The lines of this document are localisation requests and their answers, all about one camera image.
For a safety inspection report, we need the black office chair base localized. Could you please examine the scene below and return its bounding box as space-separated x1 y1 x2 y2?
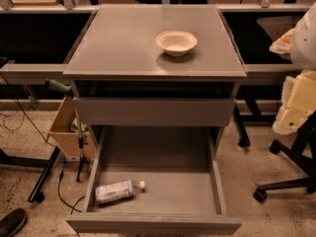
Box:
253 111 316 203

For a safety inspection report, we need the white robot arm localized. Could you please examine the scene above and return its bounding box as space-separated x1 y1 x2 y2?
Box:
270 4 316 134

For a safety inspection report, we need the black floor cable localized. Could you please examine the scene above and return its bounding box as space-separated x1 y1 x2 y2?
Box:
57 161 86 214

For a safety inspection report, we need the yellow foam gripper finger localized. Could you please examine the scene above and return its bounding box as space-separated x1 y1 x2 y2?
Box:
273 70 316 135
270 29 294 55

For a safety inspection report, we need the black shoe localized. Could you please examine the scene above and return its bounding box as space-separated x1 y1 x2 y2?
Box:
0 207 27 237

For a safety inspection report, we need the green cloth in box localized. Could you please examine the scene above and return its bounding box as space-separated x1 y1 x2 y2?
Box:
70 118 88 132

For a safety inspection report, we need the clear plastic water bottle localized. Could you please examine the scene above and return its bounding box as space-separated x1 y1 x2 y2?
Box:
95 180 145 204

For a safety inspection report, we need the black table leg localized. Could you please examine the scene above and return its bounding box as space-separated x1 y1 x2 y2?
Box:
28 147 60 202

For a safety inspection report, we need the cardboard box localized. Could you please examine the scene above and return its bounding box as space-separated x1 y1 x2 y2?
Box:
47 96 97 162

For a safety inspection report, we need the grey drawer cabinet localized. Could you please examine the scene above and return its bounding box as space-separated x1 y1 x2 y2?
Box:
63 5 246 145

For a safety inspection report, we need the white paper bowl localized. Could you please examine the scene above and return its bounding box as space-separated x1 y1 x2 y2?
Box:
156 31 198 57

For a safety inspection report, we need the open grey middle drawer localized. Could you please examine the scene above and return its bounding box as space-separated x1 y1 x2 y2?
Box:
67 126 241 235

